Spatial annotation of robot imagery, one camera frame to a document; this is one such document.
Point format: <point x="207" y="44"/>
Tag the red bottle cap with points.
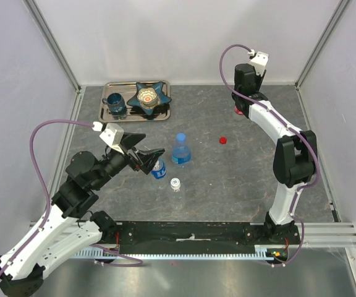
<point x="223" y="140"/>

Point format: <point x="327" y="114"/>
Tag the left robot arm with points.
<point x="24" y="268"/>

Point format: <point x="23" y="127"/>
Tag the blue star-shaped dish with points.
<point x="158" y="87"/>

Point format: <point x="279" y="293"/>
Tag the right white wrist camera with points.
<point x="259" y="61"/>

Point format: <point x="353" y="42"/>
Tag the blue cap water bottle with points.
<point x="181" y="153"/>

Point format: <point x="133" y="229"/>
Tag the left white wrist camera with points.
<point x="112" y="136"/>

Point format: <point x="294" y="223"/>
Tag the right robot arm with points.
<point x="295" y="158"/>

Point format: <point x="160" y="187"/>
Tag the slotted cable duct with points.
<point x="257" y="253"/>

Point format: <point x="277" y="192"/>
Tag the red label water bottle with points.
<point x="238" y="111"/>

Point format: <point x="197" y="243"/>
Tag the blue bottle cap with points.
<point x="181" y="137"/>

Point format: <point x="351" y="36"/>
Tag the metal tray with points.
<point x="133" y="114"/>

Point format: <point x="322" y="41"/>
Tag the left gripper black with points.
<point x="147" y="158"/>

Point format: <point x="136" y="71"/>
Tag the blue label small bottle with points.
<point x="159" y="169"/>

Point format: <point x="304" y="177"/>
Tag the small patterned bowl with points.
<point x="148" y="97"/>

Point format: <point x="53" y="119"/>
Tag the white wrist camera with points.
<point x="112" y="136"/>
<point x="259" y="61"/>

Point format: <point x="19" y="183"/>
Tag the clear small bottle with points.
<point x="176" y="194"/>

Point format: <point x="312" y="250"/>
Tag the blue ceramic cup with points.
<point x="116" y="105"/>

